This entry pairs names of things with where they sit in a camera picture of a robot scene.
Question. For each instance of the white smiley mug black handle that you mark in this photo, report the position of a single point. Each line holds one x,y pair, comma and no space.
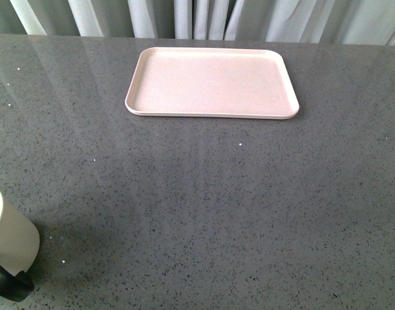
19,246

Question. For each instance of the pink rectangular plastic tray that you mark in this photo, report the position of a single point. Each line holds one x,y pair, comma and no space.
211,82

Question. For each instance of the grey pleated curtain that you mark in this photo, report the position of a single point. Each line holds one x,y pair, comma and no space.
293,21

